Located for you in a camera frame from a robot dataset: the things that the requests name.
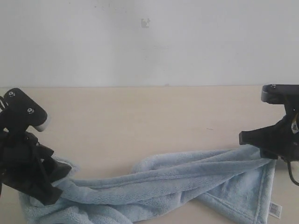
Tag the white printed clothing label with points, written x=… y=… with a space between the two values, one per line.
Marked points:
x=275 y=210

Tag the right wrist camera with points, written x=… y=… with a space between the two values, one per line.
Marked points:
x=281 y=94

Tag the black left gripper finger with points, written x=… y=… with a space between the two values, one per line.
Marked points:
x=44 y=192
x=57 y=170

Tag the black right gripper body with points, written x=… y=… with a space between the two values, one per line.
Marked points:
x=288 y=138

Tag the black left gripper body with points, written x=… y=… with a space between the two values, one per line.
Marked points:
x=25 y=164

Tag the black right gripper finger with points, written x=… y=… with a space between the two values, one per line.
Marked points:
x=269 y=153
x=261 y=137

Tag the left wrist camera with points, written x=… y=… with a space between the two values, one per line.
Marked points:
x=21 y=111

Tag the light blue fleece towel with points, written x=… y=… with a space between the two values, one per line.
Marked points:
x=236 y=183

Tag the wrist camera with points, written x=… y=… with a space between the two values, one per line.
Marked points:
x=21 y=111
x=281 y=94

